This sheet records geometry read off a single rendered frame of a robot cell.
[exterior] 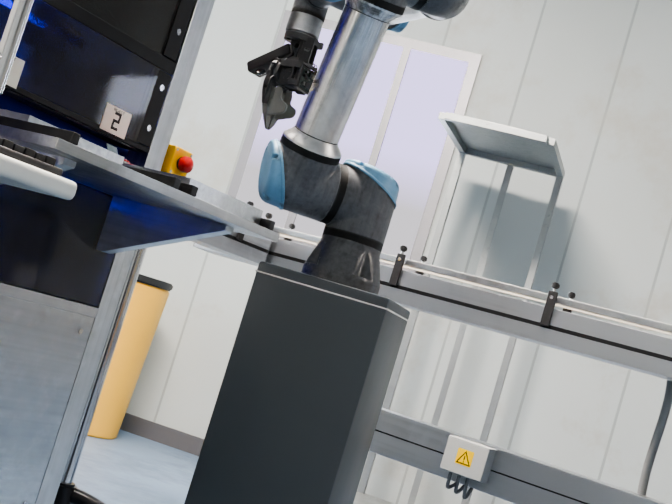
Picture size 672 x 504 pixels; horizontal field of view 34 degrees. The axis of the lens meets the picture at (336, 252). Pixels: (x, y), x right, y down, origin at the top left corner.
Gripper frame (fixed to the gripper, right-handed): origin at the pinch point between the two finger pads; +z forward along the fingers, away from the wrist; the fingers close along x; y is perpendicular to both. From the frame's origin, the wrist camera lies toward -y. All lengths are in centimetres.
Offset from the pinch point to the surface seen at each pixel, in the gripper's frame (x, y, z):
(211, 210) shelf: -14.4, 4.4, 22.7
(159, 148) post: 9.7, -35.6, 8.7
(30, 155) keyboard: -76, 18, 28
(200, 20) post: 9.6, -35.5, -24.0
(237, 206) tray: -3.2, 1.8, 19.4
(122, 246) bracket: -0.4, -28.1, 34.0
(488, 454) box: 80, 38, 57
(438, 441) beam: 85, 22, 58
